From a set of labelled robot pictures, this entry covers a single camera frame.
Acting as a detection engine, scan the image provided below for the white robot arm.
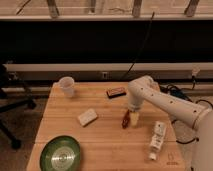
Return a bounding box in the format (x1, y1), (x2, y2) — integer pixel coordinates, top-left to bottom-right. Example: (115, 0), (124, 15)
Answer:
(128, 76), (213, 171)

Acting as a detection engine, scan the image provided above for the white sponge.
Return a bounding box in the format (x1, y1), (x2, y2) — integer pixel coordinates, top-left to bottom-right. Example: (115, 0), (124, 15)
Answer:
(78, 109), (98, 126)

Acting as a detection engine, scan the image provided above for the white tube bottle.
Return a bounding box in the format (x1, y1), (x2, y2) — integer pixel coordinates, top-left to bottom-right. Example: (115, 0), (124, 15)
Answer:
(149, 121), (166, 161)

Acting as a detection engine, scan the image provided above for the black and red eraser block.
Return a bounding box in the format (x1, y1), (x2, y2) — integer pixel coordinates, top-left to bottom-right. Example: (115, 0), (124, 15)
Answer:
(106, 87), (126, 99)

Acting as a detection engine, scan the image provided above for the clear plastic measuring cup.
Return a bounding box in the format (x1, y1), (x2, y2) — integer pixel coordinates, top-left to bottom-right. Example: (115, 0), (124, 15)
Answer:
(59, 77), (75, 97)

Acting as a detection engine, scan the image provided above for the green round plate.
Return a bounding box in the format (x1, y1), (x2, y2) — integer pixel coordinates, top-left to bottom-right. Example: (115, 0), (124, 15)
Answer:
(39, 135), (81, 171)

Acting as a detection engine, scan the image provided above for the black office chair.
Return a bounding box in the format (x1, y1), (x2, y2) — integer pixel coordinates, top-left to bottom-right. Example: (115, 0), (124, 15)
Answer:
(0, 64), (36, 149)

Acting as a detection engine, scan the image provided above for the white baseboard rail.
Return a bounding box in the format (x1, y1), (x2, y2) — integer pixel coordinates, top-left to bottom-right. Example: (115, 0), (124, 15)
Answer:
(5, 62), (213, 81)

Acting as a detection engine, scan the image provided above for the black cable on wall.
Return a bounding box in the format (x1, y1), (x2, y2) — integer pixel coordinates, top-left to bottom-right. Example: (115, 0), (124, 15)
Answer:
(120, 11), (156, 81)

